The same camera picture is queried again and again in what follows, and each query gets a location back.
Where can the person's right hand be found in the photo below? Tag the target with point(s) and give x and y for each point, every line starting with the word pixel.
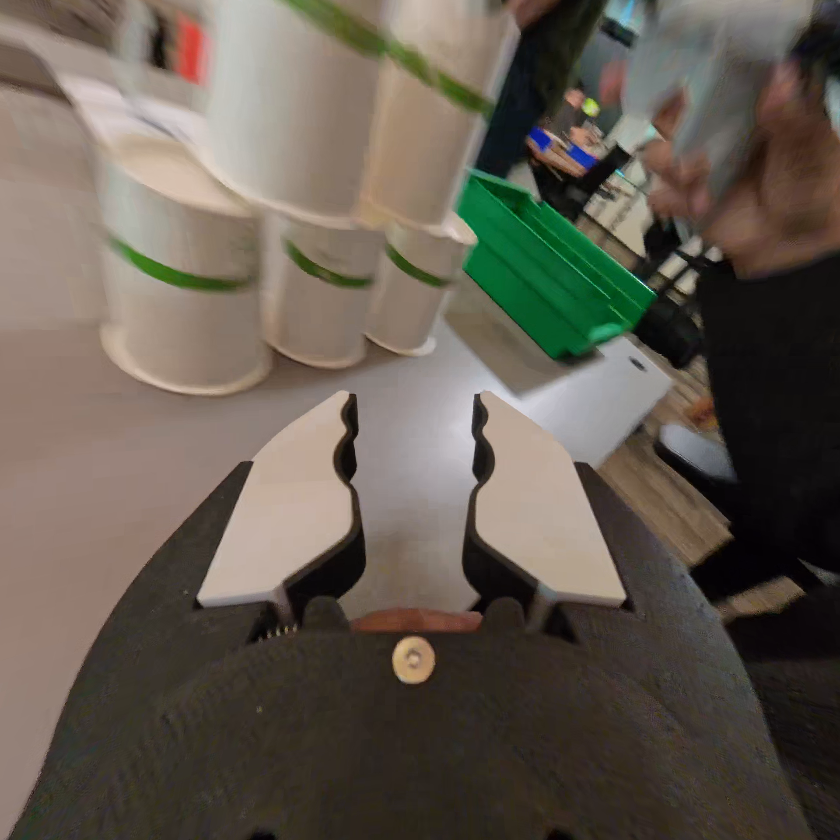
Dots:
pixel 787 184

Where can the white paper cup green band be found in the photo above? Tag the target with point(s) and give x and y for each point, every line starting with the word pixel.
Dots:
pixel 321 315
pixel 407 315
pixel 184 315
pixel 282 118
pixel 420 144

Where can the person's right forearm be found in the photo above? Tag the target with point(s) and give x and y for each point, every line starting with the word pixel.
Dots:
pixel 774 426

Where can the blue plastic bin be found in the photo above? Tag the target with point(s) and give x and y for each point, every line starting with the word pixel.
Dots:
pixel 579 155
pixel 541 139

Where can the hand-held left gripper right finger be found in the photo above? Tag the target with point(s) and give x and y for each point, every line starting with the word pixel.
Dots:
pixel 544 518

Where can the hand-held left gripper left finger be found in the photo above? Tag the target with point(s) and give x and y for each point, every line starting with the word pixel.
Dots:
pixel 289 512

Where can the grey desk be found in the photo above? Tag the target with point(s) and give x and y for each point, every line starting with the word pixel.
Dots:
pixel 98 459

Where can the green plastic bin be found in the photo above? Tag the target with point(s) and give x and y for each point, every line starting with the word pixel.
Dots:
pixel 544 275

